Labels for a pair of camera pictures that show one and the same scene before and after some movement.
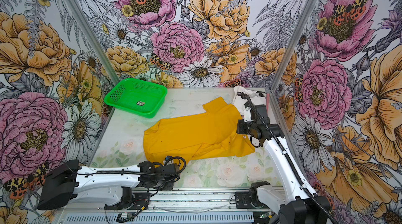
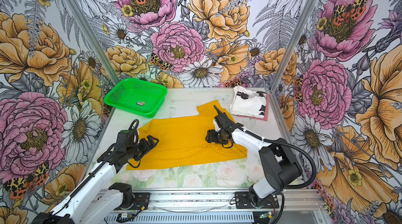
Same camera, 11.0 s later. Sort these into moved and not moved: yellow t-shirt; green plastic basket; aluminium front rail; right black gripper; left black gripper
Moved: right black gripper; left black gripper; yellow t-shirt
Not moved: aluminium front rail; green plastic basket
